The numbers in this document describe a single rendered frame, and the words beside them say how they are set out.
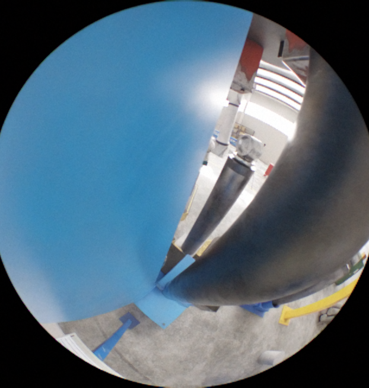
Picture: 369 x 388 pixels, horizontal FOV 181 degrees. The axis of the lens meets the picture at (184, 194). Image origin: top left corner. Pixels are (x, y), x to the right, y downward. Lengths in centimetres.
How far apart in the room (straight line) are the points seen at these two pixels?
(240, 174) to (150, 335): 188
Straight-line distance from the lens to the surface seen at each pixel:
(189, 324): 176
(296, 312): 288
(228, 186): 79
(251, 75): 65
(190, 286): 17
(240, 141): 82
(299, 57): 35
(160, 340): 178
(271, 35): 69
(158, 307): 153
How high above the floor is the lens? 164
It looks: 38 degrees down
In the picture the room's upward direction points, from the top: 19 degrees clockwise
